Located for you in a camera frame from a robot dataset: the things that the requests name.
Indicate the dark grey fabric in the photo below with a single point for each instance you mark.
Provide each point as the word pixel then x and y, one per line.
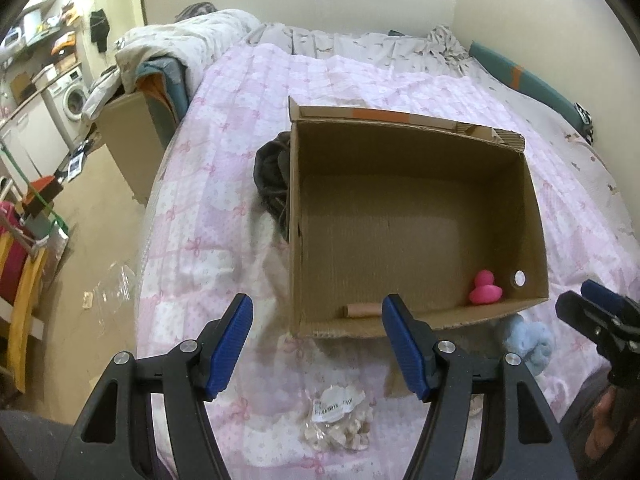
pixel 30 445

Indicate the white scrunchie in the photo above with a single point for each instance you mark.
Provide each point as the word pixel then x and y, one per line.
pixel 332 435

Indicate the tan cylinder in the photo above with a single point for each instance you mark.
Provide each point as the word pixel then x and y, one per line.
pixel 362 311

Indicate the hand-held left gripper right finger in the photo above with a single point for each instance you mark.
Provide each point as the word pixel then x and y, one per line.
pixel 405 345

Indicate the pink rubber duck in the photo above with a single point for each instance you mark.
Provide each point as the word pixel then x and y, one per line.
pixel 482 287

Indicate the red and brown box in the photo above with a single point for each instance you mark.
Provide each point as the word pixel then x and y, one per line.
pixel 42 192

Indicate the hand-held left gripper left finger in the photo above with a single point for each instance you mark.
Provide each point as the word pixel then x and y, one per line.
pixel 227 345

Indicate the light blue plush toy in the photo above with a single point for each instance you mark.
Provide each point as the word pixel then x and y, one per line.
pixel 530 345

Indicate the white washing machine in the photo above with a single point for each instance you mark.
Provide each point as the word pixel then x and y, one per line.
pixel 70 92

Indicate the yellow wooden frame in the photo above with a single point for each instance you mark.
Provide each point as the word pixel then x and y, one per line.
pixel 25 310

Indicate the white cabinet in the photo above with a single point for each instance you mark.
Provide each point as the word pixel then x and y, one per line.
pixel 30 130

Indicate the white rumpled duvet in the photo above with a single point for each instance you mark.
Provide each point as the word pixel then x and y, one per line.
pixel 200 35

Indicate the clear plastic wrap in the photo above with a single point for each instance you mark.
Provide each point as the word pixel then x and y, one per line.
pixel 112 290

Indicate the teal and orange cloth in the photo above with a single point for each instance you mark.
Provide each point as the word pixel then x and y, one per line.
pixel 162 90

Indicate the tall cardboard box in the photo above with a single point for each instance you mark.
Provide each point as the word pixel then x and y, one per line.
pixel 130 140

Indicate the dark hanging garment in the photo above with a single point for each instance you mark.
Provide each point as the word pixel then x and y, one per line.
pixel 99 30

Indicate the teal padded board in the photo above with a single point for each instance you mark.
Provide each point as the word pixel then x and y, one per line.
pixel 525 82

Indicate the printed paper sheet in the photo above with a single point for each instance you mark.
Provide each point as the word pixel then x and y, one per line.
pixel 75 165

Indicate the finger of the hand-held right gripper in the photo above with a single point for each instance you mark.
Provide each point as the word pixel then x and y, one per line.
pixel 607 299
pixel 582 317

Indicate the person's right hand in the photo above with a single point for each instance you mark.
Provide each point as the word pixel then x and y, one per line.
pixel 602 425

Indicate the dark grey cloth bundle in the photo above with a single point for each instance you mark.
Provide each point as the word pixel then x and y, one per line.
pixel 270 170

